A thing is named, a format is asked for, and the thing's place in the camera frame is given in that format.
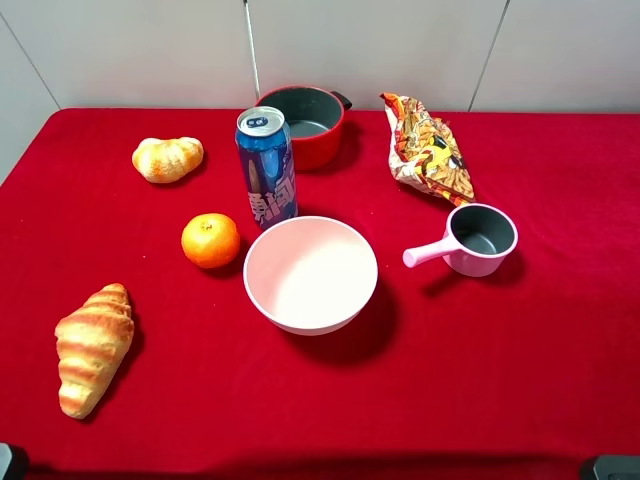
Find small round croissant bread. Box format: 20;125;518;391
132;137;204;184

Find blue beverage can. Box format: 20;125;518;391
235;106;298;230

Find red tablecloth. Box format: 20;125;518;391
1;109;639;479

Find orange mandarin fruit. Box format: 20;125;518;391
181;213;241;269

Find large striped croissant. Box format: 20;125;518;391
54;283;135;420

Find orange snack bag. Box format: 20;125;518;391
381;92;476;206

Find pink saucepan with handle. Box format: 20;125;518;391
402;203;519;278

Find red pot with black handle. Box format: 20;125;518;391
256;86;352;171

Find pink bowl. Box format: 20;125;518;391
243;216;378;336

